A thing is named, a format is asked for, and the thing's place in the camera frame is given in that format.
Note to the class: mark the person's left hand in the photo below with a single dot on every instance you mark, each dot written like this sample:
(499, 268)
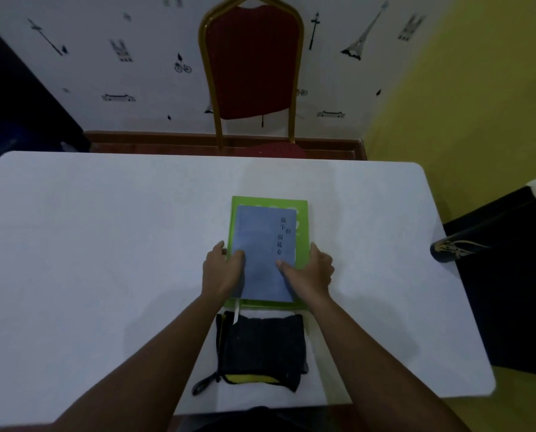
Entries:
(218, 276)

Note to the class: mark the person's right hand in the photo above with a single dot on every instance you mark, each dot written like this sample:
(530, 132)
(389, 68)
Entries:
(313, 278)

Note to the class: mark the person's left thumb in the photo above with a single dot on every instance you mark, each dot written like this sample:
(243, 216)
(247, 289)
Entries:
(238, 259)

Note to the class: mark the person's right thumb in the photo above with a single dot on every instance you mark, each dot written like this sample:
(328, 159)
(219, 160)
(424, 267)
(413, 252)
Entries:
(285, 267)

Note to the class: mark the blue book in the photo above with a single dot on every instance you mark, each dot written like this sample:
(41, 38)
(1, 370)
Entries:
(261, 247)

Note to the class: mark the green book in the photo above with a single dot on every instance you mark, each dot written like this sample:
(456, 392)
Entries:
(268, 201)

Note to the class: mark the person's left forearm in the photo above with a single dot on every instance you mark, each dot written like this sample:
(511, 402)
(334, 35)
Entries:
(159, 364)

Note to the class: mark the person's right forearm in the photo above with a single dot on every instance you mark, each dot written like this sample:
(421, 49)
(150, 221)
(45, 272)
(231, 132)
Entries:
(367, 368)

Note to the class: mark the white bookmark ribbon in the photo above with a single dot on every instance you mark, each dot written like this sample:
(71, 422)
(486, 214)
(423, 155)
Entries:
(237, 311)

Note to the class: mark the black fabric pouch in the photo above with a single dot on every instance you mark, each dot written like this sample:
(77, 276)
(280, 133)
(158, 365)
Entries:
(263, 348)

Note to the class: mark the brown wooden baseboard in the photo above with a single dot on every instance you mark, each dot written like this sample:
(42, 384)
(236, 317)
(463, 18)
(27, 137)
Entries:
(159, 143)

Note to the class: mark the person's dark clothing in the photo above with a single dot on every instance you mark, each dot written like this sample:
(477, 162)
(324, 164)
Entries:
(254, 420)

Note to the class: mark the black bag with gold pattern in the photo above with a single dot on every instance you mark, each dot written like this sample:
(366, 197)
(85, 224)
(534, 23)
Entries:
(506, 283)

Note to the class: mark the red chair with gold frame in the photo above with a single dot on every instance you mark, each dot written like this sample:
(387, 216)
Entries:
(252, 62)

